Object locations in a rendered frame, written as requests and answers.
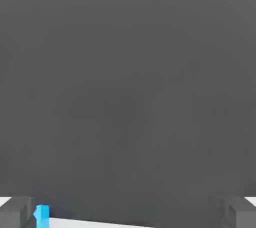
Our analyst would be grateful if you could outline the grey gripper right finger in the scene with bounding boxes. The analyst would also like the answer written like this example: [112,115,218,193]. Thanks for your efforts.
[219,196,256,228]

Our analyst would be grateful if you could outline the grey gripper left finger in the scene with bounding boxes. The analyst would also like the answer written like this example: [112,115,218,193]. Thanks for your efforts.
[0,196,37,228]

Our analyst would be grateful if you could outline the large blue box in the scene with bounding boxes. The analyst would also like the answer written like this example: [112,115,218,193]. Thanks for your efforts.
[33,204,50,228]

